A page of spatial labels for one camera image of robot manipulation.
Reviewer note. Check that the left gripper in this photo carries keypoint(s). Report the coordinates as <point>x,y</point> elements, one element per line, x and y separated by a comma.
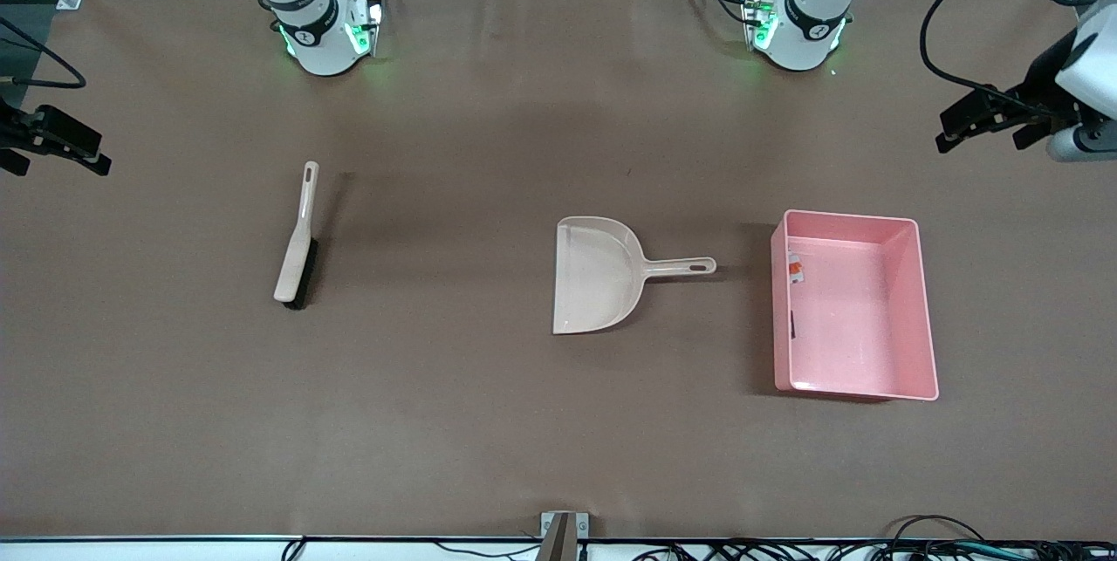
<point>1040,88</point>

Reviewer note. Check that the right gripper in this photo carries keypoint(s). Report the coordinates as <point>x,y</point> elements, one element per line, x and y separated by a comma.
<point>16,132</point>

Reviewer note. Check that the white green electronic component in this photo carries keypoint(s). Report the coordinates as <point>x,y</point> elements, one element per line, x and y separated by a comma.
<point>796,269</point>

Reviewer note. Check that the beige plastic dustpan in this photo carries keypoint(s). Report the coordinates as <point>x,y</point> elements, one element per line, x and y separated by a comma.
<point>593,282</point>

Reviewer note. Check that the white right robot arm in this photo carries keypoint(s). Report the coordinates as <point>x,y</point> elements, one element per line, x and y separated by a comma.
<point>318,42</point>

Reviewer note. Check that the pink plastic bin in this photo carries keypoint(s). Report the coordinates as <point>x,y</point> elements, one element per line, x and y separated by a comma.
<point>864,325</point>

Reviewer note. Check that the silver base connector plate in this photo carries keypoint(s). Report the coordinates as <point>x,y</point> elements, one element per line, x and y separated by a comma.
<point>757,24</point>
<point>365,29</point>

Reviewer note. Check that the brown table mat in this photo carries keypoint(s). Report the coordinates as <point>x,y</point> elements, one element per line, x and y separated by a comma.
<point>436,439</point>

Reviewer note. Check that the grey metal mount bracket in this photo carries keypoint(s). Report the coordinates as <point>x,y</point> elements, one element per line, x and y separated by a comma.
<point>563,539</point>

